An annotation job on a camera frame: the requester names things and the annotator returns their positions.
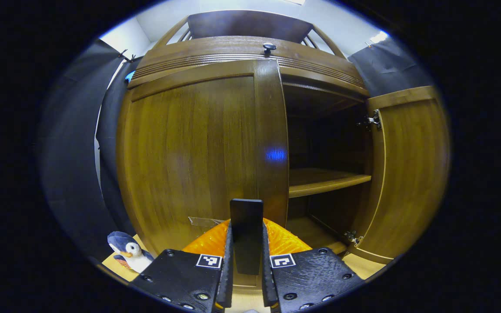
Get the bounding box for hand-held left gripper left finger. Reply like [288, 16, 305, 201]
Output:
[130, 219, 234, 313]

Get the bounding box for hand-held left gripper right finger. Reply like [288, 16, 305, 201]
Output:
[261, 217, 365, 313]

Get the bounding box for black door handle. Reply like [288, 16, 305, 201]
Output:
[230, 199, 264, 275]

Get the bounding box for wooden cabinet door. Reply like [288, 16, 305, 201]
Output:
[347, 86, 450, 264]
[117, 59, 290, 288]

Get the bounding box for wooden double-door shoe cabinet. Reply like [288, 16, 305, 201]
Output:
[127, 10, 373, 257]

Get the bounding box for metal door hinge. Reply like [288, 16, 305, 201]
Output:
[357, 110, 382, 131]
[344, 230, 364, 246]

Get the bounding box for penguin plush toy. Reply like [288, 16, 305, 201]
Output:
[107, 231, 154, 273]

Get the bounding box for wooden shelf board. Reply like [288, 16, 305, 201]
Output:
[289, 168, 372, 199]

